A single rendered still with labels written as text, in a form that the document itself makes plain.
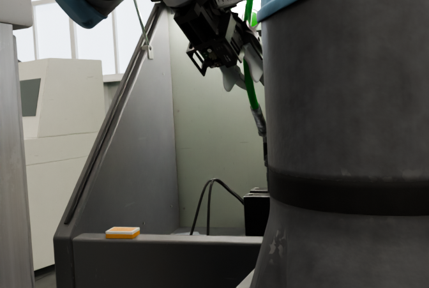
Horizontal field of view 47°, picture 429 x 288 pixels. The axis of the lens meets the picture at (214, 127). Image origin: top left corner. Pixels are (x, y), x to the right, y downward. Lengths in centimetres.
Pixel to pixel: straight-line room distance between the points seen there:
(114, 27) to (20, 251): 568
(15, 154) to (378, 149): 18
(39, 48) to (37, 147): 310
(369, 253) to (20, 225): 18
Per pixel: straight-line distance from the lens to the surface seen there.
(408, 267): 21
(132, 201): 113
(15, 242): 29
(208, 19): 74
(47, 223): 381
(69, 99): 387
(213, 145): 134
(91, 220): 97
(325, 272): 22
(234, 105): 132
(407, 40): 21
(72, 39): 628
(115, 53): 591
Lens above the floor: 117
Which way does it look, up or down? 3 degrees down
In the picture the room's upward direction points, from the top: 3 degrees counter-clockwise
